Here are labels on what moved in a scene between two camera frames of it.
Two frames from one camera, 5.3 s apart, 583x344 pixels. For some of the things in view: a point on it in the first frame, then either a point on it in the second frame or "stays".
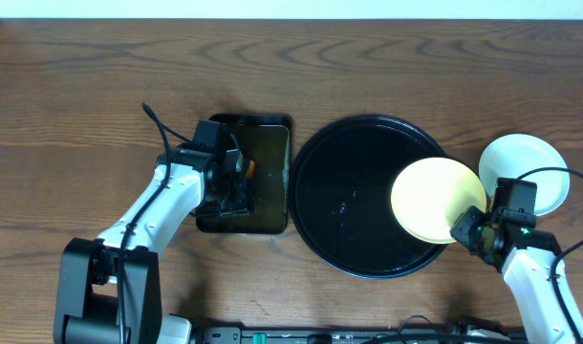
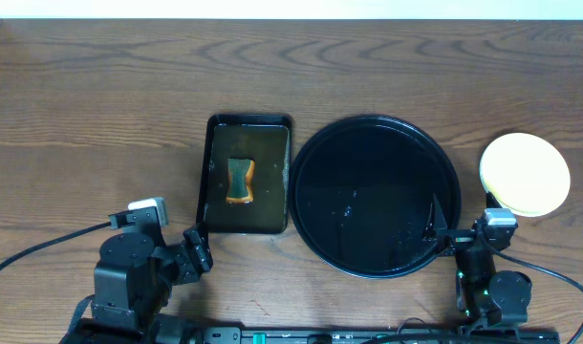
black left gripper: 239,179 to 196,251
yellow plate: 430,195 to 525,172
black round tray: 341,197 stays
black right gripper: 462,229 to 437,228
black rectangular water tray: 267,140 stays
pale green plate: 515,155 stays
